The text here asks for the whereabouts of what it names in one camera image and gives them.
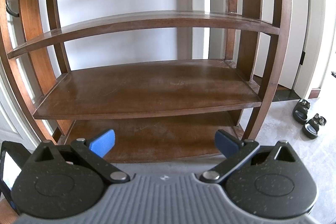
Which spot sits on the wooden shoe rack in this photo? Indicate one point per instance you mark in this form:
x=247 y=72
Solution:
x=147 y=82

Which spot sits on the black sandal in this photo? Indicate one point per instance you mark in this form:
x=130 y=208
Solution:
x=302 y=109
x=313 y=125

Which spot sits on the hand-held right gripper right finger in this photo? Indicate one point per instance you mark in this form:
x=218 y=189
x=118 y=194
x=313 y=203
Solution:
x=225 y=142

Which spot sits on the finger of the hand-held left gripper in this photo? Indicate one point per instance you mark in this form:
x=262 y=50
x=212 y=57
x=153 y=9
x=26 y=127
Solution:
x=10 y=146

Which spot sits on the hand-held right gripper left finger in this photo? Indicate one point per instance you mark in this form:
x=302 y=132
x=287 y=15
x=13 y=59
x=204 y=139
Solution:
x=103 y=142

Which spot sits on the black door hinge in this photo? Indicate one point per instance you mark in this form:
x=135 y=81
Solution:
x=303 y=58

